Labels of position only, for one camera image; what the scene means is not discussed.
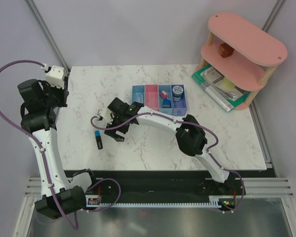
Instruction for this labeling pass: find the blue highlighter marker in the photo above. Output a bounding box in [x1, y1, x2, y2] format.
[94, 130, 103, 150]

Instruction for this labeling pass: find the light blue end bin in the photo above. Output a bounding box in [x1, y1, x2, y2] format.
[132, 85, 145, 102]

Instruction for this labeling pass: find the pink bin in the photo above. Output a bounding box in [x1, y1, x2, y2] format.
[145, 84, 159, 111]

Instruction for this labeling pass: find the blue pencil sharpener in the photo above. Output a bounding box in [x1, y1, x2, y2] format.
[162, 99, 171, 109]

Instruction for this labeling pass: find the pink eraser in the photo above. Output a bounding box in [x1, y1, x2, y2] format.
[160, 91, 168, 100]

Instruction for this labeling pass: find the purple blue bin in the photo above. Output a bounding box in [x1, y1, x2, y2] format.
[171, 84, 187, 116]

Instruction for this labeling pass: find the blue cleaning gel jar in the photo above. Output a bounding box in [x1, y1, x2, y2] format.
[172, 85, 184, 102]

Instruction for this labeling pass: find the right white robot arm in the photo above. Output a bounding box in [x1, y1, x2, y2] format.
[99, 98, 245, 195]

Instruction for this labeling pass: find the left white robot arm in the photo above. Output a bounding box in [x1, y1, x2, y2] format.
[17, 79, 98, 220]

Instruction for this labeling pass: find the green spiral notebook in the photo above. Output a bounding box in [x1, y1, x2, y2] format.
[191, 65, 250, 112]

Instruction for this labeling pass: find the red brown small box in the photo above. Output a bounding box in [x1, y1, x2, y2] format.
[218, 43, 234, 58]

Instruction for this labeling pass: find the pink two tier shelf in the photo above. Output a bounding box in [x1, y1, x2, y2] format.
[196, 12, 288, 110]

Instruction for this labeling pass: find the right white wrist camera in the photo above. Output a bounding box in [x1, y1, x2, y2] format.
[97, 108, 115, 124]

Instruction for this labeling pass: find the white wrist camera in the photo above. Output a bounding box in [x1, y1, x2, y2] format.
[45, 65, 65, 89]
[97, 108, 115, 124]

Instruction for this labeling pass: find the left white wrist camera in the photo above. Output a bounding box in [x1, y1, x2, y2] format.
[45, 65, 65, 89]

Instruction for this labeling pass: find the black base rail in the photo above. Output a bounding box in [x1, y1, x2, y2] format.
[85, 169, 246, 202]

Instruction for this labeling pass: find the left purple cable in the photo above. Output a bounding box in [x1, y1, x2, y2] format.
[0, 60, 121, 231]

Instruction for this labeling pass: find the purple cable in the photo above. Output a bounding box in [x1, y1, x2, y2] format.
[90, 112, 246, 214]
[0, 60, 121, 231]

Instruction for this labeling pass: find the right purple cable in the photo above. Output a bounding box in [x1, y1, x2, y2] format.
[90, 112, 246, 214]

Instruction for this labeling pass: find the white cable duct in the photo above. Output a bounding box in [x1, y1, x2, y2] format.
[85, 195, 236, 210]

